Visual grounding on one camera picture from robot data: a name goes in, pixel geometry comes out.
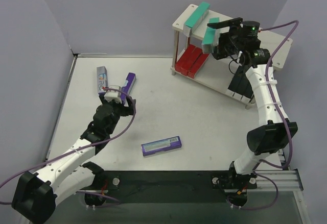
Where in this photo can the purple toothpaste box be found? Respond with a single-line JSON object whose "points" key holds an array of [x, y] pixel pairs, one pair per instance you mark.
{"points": [[128, 85], [163, 145]]}

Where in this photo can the white two-tier shelf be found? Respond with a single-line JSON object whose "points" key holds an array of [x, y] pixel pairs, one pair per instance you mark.
{"points": [[225, 75]]}

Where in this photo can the silver Rio box top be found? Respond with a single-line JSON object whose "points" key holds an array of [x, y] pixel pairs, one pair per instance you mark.
{"points": [[102, 79]]}

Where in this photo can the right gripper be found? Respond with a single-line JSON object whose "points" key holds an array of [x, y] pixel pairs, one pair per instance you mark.
{"points": [[222, 45]]}

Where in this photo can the silver Rio box bottom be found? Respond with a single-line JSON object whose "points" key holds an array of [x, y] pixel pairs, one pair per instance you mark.
{"points": [[195, 19]]}

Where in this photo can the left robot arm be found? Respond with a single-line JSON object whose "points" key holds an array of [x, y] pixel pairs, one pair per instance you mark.
{"points": [[35, 196]]}

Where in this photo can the red toothpaste box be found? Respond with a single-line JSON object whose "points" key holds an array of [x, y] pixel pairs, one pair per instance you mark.
{"points": [[190, 61], [197, 65], [186, 54]]}

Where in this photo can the silver rio box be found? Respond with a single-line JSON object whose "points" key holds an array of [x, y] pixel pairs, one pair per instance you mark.
{"points": [[102, 79], [195, 19]]}

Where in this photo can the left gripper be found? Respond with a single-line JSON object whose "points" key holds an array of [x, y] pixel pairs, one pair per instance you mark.
{"points": [[118, 109]]}

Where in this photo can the teal toothpaste box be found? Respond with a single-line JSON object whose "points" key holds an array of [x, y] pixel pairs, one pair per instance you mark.
{"points": [[210, 40]]}

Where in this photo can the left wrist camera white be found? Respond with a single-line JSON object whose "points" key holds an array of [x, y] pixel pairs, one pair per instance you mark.
{"points": [[112, 93]]}

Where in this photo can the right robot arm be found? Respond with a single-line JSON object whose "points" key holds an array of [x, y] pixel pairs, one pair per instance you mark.
{"points": [[275, 130]]}

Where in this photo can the aluminium frame rail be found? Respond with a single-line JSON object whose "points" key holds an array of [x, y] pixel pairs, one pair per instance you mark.
{"points": [[282, 180]]}

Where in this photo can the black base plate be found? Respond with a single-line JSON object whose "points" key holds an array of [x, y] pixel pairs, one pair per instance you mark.
{"points": [[178, 187]]}

